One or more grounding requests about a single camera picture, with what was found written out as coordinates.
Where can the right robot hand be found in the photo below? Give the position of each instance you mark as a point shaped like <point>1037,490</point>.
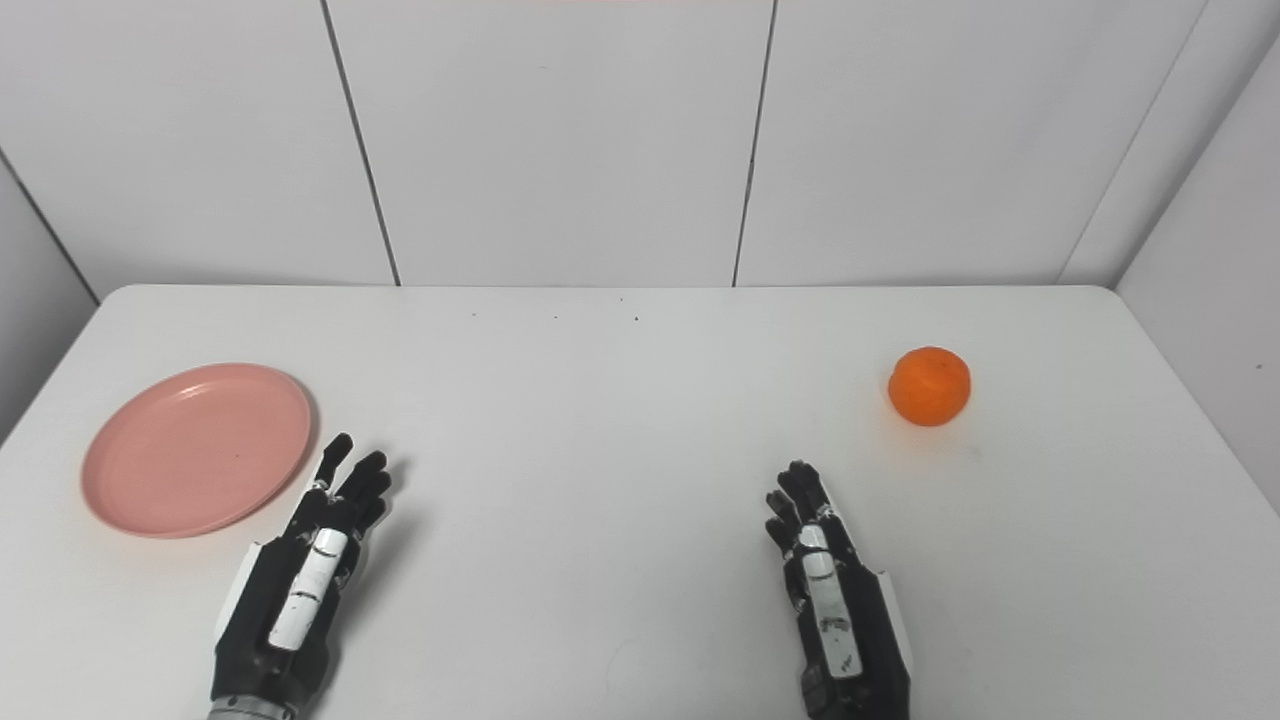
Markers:
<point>840,620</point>

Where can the orange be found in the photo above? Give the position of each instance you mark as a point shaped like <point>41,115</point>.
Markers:
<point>929,386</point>

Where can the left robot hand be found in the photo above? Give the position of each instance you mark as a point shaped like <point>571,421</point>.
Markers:
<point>300,590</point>

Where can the pink plate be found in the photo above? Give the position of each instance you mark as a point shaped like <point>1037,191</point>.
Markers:
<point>198,449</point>

